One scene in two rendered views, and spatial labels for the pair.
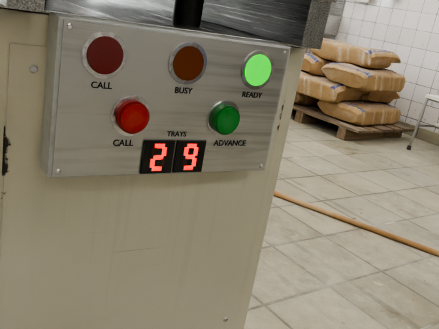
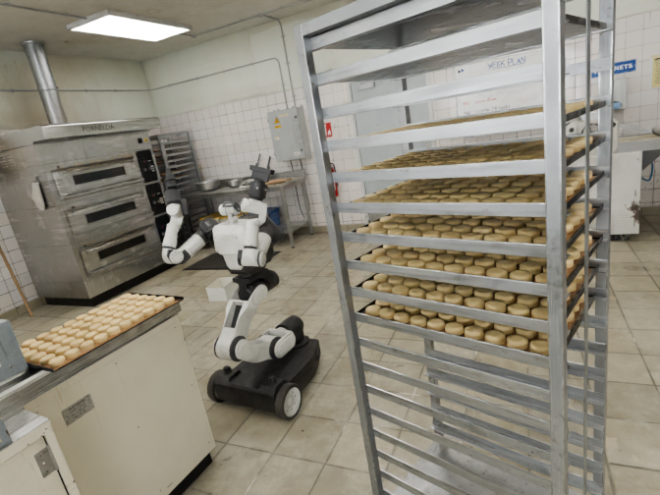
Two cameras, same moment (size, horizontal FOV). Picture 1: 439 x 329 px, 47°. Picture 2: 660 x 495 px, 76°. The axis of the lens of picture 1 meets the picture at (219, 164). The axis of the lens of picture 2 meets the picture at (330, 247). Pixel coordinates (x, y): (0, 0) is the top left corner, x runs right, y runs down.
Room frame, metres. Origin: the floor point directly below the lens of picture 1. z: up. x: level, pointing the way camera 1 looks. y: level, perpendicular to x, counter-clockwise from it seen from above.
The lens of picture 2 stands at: (0.50, 2.18, 1.56)
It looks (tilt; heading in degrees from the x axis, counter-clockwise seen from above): 16 degrees down; 245
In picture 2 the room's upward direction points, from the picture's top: 10 degrees counter-clockwise
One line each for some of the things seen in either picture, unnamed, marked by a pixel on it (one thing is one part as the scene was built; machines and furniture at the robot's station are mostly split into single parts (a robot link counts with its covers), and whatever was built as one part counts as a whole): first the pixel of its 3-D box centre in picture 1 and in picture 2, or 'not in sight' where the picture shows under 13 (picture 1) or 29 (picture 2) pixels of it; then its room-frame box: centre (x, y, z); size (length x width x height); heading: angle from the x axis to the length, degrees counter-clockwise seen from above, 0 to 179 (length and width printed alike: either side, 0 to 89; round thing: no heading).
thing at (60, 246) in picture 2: not in sight; (100, 209); (0.76, -3.89, 1.00); 1.56 x 1.20 x 2.01; 39
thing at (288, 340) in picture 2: not in sight; (274, 343); (-0.12, -0.24, 0.28); 0.21 x 0.20 x 0.13; 33
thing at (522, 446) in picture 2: not in sight; (448, 414); (-0.17, 1.35, 0.69); 0.64 x 0.03 x 0.03; 110
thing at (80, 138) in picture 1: (173, 103); not in sight; (0.49, 0.06, 0.77); 0.24 x 0.04 x 0.14; 124
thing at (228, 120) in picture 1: (224, 119); not in sight; (0.50, 0.00, 0.76); 0.03 x 0.02 x 0.03; 124
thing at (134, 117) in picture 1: (131, 115); not in sight; (0.45, 0.09, 0.76); 0.03 x 0.02 x 0.03; 124
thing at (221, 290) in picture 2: not in sight; (223, 289); (-0.20, -2.16, 0.08); 0.30 x 0.22 x 0.16; 49
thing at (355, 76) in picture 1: (366, 76); not in sight; (4.28, -1.06, 0.47); 0.72 x 0.42 x 0.17; 134
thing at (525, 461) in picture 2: not in sight; (505, 453); (-0.54, 1.21, 0.24); 0.64 x 0.03 x 0.03; 110
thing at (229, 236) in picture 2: not in sight; (246, 242); (-0.08, -0.21, 0.98); 0.34 x 0.30 x 0.36; 123
